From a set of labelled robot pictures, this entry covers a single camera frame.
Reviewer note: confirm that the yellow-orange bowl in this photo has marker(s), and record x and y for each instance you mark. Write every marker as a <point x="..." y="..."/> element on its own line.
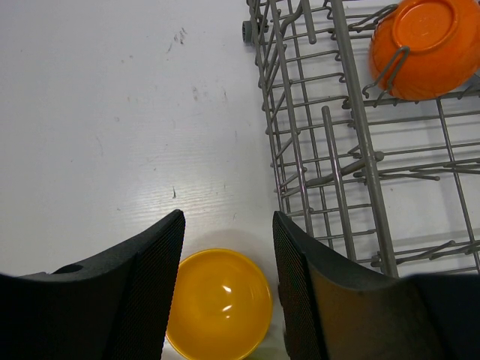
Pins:
<point x="221" y="308"/>

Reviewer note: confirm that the grey wire dish rack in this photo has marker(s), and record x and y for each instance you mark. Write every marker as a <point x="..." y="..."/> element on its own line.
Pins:
<point x="391" y="184"/>

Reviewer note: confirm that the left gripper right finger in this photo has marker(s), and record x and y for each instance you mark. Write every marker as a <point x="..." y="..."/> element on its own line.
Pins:
<point x="334" y="308"/>

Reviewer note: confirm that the orange bowl white inside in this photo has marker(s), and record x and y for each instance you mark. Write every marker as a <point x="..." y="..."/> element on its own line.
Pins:
<point x="425" y="49"/>

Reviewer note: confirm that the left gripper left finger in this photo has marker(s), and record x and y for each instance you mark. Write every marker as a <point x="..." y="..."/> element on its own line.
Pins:
<point x="113" y="305"/>

